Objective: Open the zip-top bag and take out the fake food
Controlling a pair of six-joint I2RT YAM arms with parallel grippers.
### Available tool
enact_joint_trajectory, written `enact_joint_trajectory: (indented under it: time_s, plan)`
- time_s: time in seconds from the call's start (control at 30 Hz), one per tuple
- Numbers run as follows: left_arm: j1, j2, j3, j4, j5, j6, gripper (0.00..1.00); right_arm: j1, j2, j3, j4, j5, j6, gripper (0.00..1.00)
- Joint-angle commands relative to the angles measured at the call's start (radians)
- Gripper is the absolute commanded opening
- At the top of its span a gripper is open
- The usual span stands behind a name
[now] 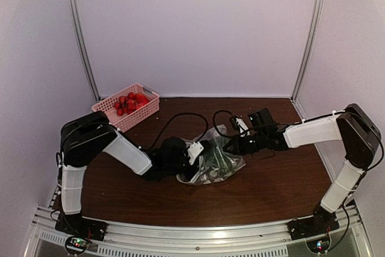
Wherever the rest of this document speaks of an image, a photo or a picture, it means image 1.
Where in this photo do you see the right aluminium corner post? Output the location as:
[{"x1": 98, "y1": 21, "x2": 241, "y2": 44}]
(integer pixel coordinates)
[{"x1": 291, "y1": 0, "x2": 324, "y2": 102}]

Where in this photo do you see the left aluminium corner post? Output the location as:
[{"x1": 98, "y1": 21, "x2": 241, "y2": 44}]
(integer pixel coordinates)
[{"x1": 68, "y1": 0, "x2": 100, "y2": 102}]

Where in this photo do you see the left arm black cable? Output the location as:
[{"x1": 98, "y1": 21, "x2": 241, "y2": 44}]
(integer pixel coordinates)
[{"x1": 141, "y1": 113, "x2": 209, "y2": 155}]

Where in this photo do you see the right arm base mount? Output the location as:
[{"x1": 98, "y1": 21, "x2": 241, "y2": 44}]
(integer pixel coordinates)
[{"x1": 287, "y1": 217, "x2": 340, "y2": 255}]

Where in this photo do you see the aluminium front rail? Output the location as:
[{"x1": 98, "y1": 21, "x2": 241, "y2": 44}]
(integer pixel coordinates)
[{"x1": 22, "y1": 205, "x2": 374, "y2": 256}]

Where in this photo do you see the red fake lychee bunch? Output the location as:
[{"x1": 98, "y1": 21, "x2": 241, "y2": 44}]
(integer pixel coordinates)
[{"x1": 114, "y1": 92, "x2": 149, "y2": 117}]

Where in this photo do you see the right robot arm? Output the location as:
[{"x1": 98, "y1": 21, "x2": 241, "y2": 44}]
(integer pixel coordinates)
[{"x1": 223, "y1": 104, "x2": 384, "y2": 234}]

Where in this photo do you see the clear zip top bag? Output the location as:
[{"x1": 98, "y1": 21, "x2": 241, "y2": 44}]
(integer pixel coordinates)
[{"x1": 176, "y1": 128, "x2": 246, "y2": 186}]

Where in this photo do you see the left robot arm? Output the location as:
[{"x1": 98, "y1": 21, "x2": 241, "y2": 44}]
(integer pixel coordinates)
[{"x1": 57, "y1": 111, "x2": 210, "y2": 235}]

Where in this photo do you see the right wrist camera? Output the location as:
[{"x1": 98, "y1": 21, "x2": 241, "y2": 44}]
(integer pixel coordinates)
[{"x1": 229, "y1": 115, "x2": 250, "y2": 137}]

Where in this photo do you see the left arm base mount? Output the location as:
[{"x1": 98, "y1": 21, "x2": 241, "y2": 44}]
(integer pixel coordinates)
[{"x1": 55, "y1": 217, "x2": 108, "y2": 256}]

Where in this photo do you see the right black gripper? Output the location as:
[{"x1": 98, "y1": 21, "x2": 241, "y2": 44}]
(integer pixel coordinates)
[{"x1": 223, "y1": 131, "x2": 266, "y2": 156}]

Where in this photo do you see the green fake cucumber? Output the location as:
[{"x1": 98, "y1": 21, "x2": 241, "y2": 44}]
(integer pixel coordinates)
[{"x1": 202, "y1": 136, "x2": 244, "y2": 179}]

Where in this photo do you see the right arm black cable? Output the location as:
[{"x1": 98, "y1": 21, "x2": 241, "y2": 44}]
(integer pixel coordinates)
[{"x1": 212, "y1": 110, "x2": 385, "y2": 170}]

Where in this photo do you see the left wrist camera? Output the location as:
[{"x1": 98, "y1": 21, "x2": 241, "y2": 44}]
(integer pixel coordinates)
[{"x1": 187, "y1": 140, "x2": 211, "y2": 166}]

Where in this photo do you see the pink perforated plastic basket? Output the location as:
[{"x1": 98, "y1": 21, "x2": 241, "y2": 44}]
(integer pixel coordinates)
[{"x1": 91, "y1": 83, "x2": 160, "y2": 132}]

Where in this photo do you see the aluminium corner post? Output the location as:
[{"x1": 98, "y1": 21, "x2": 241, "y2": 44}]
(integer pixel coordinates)
[
  {"x1": 291, "y1": 0, "x2": 324, "y2": 102},
  {"x1": 68, "y1": 0, "x2": 100, "y2": 102}
]

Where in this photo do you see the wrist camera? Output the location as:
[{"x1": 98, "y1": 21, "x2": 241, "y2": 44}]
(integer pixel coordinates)
[
  {"x1": 187, "y1": 140, "x2": 211, "y2": 166},
  {"x1": 229, "y1": 115, "x2": 250, "y2": 137}
]

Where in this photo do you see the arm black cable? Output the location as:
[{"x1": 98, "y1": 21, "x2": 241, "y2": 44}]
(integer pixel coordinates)
[
  {"x1": 212, "y1": 110, "x2": 385, "y2": 170},
  {"x1": 141, "y1": 113, "x2": 209, "y2": 155}
]

